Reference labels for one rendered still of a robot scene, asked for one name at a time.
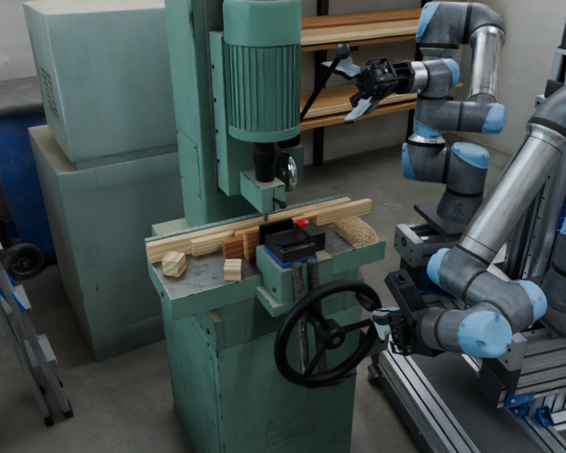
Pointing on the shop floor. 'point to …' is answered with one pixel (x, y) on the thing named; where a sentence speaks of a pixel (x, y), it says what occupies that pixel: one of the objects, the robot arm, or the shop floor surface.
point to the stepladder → (2, 297)
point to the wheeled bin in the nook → (17, 173)
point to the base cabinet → (258, 392)
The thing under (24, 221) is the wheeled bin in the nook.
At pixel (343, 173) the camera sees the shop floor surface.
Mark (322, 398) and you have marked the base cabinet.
